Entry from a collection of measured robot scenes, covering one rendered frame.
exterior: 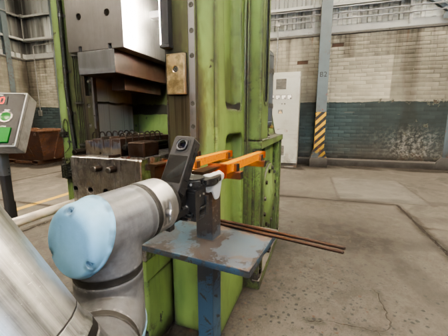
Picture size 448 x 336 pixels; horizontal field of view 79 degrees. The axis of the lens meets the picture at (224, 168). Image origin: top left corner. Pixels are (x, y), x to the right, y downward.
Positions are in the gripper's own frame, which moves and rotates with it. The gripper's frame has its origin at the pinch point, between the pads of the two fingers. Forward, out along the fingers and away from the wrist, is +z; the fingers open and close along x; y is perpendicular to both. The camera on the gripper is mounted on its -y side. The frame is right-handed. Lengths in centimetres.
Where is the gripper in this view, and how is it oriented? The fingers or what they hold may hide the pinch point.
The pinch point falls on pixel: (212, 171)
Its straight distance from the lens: 64.0
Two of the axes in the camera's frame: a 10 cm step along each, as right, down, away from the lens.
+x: 9.1, 0.7, -4.1
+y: 0.0, 9.8, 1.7
